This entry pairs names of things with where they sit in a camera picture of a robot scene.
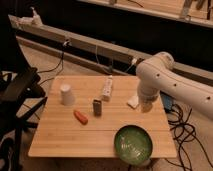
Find white sponge block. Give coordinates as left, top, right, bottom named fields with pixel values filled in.
left=127, top=94, right=139, bottom=109

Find orange carrot toy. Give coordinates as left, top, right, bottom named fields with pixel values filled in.
left=74, top=110, right=88, bottom=125

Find wooden table board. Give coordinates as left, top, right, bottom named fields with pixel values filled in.
left=29, top=76, right=176, bottom=158

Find black chair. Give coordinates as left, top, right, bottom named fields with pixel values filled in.
left=0, top=68, right=47, bottom=171

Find white tube bottle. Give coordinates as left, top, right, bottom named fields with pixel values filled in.
left=101, top=76, right=113, bottom=101

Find black floor cables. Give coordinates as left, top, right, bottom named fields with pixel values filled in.
left=165, top=104, right=213, bottom=171

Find green ceramic bowl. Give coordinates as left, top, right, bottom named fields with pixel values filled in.
left=114, top=125, right=153, bottom=166

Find white spray bottle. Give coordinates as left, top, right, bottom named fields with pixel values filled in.
left=31, top=7, right=43, bottom=27

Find dark grey eraser block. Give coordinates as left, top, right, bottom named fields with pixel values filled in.
left=93, top=99, right=102, bottom=116

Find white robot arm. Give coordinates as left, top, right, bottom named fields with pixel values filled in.
left=136, top=52, right=213, bottom=120

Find grey metal rail beam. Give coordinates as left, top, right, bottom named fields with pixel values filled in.
left=9, top=15, right=213, bottom=87

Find blue box on floor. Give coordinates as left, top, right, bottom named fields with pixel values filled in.
left=160, top=93, right=173, bottom=111

